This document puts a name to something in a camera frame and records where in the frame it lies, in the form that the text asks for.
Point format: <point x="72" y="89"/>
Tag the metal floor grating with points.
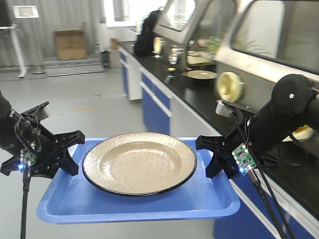
<point x="60" y="68"/>

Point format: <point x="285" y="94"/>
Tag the beige plate black rim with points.
<point x="139" y="164"/>

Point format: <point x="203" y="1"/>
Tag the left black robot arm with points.
<point x="3" y="107"/>

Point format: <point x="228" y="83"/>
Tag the blue white lab cabinet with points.
<point x="183" y="106"/>

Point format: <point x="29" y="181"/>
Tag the blue plastic tray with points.
<point x="74" y="200"/>

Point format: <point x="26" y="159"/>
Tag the cardboard box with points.
<point x="70" y="44"/>

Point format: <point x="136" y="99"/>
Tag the white standing desk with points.
<point x="18" y="52"/>

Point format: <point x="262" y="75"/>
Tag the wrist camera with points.
<point x="41" y="111"/>
<point x="226" y="108"/>

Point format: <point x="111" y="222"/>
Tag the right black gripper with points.
<point x="294" y="103"/>

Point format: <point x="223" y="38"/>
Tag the grey glove box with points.
<point x="262" y="41"/>

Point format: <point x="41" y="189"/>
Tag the sign on metal stand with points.
<point x="30" y="13"/>

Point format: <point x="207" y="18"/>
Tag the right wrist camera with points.
<point x="226" y="108"/>

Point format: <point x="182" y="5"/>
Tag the black backpack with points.
<point x="144" y="44"/>

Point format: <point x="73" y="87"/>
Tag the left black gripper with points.
<point x="35" y="149"/>

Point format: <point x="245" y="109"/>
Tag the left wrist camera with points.
<point x="41" y="111"/>

